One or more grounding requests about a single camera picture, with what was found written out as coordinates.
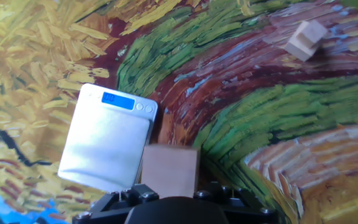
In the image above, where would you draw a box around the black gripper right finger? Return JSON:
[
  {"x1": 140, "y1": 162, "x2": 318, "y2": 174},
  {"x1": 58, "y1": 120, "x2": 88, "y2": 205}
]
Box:
[{"x1": 193, "y1": 181, "x2": 280, "y2": 224}]

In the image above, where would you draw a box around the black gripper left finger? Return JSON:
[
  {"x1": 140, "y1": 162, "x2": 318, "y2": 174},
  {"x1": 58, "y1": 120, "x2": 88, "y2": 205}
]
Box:
[{"x1": 72, "y1": 183, "x2": 160, "y2": 224}]

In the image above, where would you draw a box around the large wooden cube block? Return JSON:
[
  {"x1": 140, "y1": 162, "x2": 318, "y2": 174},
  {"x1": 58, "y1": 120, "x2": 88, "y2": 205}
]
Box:
[{"x1": 140, "y1": 143, "x2": 201, "y2": 199}]

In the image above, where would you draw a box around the silver digital scale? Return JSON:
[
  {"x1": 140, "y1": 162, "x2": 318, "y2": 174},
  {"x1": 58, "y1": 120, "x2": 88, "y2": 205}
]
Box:
[{"x1": 57, "y1": 82, "x2": 159, "y2": 194}]

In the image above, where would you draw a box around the painted blue yellow tablecloth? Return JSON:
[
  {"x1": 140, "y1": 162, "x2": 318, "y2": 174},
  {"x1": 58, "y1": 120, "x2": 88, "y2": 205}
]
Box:
[{"x1": 0, "y1": 0, "x2": 358, "y2": 224}]

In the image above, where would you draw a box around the small notched wooden block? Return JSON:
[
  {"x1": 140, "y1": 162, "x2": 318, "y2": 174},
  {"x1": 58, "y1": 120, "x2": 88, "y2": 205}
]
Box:
[{"x1": 283, "y1": 19, "x2": 329, "y2": 63}]

